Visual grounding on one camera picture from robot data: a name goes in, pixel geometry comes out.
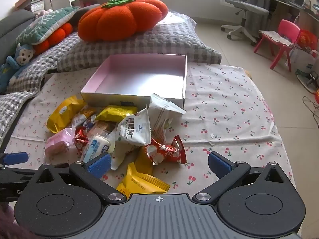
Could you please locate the red bag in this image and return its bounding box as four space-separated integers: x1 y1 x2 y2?
297 28 319 55

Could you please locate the newspaper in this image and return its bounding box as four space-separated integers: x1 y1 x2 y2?
258 30 295 47

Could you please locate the pink snack packet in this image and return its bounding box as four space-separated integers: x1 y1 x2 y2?
44 127 76 158

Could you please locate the green and white cushion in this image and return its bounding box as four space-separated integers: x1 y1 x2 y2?
15 6 80 46

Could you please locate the wooden desk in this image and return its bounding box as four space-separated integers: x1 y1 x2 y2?
270 0 319 31

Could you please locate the grey sofa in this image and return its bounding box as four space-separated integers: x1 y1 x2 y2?
0 9 36 47

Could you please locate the clear brown biscuit packet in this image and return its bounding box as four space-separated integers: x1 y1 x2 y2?
87 120 116 138

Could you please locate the white triangular nut packet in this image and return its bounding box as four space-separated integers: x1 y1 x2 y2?
115 108 152 146

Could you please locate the pink cardboard box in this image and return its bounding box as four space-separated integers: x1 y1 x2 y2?
80 53 187 111

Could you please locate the stack of books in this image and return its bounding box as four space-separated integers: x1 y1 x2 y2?
14 0 47 12

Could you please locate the small red snack packet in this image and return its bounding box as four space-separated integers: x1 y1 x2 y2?
74 126 90 155

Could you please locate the small orange pumpkin pillow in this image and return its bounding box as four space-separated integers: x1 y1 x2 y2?
32 23 73 56

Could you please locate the grey office chair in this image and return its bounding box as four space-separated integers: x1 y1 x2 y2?
220 0 271 42

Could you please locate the floor cable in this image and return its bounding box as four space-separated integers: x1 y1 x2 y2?
302 94 319 130

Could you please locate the white cardboard carton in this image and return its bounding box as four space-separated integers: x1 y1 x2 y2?
288 46 319 76

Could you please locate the pink plastic child chair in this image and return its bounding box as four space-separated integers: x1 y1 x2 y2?
253 19 301 71

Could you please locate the blue monkey plush toy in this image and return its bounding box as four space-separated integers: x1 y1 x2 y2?
0 43 35 92

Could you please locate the white and orange snack packet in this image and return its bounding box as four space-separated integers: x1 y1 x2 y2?
72 107 98 128

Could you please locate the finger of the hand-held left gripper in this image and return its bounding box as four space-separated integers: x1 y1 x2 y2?
0 152 29 166
0 167 41 203

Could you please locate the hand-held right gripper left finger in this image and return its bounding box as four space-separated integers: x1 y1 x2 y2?
26 153 127 203

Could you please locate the pale green snack packet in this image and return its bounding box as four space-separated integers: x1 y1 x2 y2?
149 93 186 140

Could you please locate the large orange pumpkin pillow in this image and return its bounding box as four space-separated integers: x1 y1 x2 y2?
78 0 169 42

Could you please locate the grey checkered pillow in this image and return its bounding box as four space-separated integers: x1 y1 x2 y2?
57 11 222 73

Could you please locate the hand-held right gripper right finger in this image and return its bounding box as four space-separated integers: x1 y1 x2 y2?
193 151 297 203

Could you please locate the cherry print cloth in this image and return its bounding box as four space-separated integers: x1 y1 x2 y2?
0 65 297 200

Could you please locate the red twisted candy packet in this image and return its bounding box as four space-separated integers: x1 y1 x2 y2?
145 135 188 165

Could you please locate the person's left forearm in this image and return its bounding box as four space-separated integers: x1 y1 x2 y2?
0 200 24 239

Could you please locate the grey checkered blanket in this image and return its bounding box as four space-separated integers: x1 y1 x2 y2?
0 31 83 140

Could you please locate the white and blue snack packet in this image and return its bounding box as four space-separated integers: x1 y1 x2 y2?
80 134 112 164

